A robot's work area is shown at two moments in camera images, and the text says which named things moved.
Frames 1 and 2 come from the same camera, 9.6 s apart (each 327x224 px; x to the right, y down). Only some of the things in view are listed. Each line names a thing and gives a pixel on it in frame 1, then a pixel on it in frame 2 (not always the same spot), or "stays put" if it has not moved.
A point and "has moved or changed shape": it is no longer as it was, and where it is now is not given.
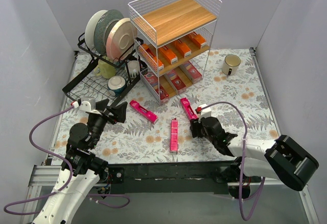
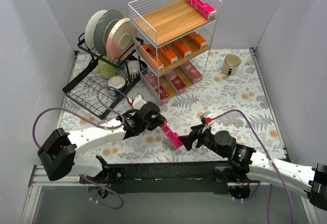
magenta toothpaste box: (188, 109) to (206, 9)
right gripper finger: (202, 132) to (200, 142)
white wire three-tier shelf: (173, 30) stays put
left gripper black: (109, 111) to (157, 120)
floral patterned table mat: (144, 131) stays put
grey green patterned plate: (102, 28) stays put
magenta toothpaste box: (173, 135) has moved or changed shape
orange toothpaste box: (153, 58) stays put
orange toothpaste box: (168, 56) stays put
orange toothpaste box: (184, 50) stays put
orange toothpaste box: (198, 40) stays put
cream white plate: (90, 28) stays put
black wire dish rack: (102, 79) stays put
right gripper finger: (195, 127) to (189, 139)
